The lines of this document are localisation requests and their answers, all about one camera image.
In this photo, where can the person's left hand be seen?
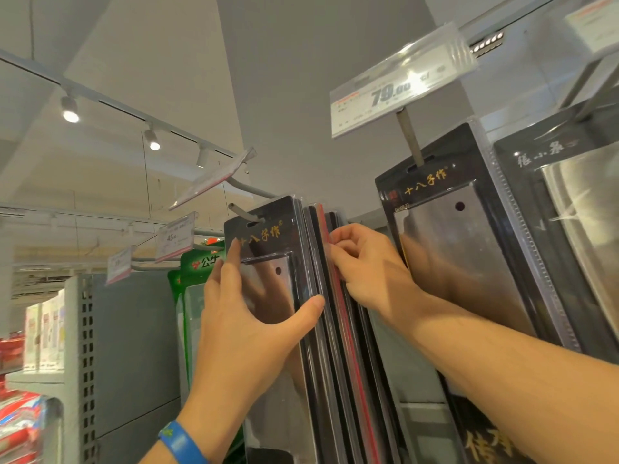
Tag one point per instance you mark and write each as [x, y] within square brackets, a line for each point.
[232, 352]

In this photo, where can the person's right hand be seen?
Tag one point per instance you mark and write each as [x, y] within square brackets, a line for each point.
[377, 270]

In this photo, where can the grey metal display shelf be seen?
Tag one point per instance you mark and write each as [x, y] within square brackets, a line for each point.
[135, 333]

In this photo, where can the yellow packaged cleaver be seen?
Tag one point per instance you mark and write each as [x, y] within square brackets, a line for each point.
[357, 367]

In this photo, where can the white flip price tag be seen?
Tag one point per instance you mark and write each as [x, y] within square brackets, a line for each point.
[213, 181]

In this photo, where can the packaged cleaver wooden handle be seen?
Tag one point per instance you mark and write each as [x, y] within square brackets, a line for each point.
[595, 227]

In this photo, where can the person's right forearm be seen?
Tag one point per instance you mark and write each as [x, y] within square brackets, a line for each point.
[508, 372]

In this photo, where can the person's left forearm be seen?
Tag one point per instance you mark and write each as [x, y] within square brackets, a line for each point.
[164, 456]

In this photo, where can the green packaged power strips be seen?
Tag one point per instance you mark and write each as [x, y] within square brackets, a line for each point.
[174, 280]
[208, 263]

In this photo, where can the white end shelf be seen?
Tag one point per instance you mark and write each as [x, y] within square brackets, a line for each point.
[87, 333]

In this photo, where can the blue wristband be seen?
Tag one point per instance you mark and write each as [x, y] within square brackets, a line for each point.
[181, 442]

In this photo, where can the white tall box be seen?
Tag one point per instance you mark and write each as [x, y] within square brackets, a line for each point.
[49, 333]
[32, 338]

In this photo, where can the white track spot light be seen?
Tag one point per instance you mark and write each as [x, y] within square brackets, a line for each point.
[70, 114]
[203, 156]

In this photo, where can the bright ceiling light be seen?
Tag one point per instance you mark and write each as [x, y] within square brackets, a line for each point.
[154, 144]

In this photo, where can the stack of red packets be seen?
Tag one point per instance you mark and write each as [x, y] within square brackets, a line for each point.
[19, 420]

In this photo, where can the black linear track light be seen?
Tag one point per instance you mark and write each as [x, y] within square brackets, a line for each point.
[487, 44]

